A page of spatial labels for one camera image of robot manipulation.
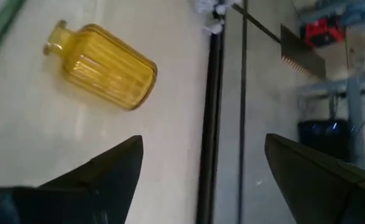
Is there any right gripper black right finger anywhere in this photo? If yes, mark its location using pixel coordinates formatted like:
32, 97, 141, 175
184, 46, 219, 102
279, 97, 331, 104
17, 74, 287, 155
264, 133, 365, 224

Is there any grey metal shelf frame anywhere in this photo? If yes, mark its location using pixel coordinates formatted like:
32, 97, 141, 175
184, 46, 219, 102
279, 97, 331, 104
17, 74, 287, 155
297, 74, 365, 169

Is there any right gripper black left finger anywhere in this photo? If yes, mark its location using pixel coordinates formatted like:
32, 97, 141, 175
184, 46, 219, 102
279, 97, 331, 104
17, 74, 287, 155
0, 134, 144, 224

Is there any yellow ribbed glass vase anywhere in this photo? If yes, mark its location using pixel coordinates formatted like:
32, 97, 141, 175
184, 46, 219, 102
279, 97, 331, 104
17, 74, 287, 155
42, 19, 158, 111

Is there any dark blue bin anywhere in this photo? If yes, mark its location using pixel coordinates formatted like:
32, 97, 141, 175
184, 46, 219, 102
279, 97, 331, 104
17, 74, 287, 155
297, 119, 353, 162

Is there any red box on shelf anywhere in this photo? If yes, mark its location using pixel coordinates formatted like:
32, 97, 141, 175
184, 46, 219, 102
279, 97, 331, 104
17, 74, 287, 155
303, 17, 346, 47

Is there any black metal table frame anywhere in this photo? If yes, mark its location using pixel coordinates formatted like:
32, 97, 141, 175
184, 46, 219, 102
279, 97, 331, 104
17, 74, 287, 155
195, 29, 226, 224

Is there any black toothed panel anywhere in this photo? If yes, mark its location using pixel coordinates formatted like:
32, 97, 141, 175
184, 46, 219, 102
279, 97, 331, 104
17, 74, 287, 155
280, 24, 328, 82

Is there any blue plastic bundle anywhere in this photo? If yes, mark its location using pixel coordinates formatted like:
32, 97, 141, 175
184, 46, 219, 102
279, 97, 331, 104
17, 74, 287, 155
300, 0, 365, 27

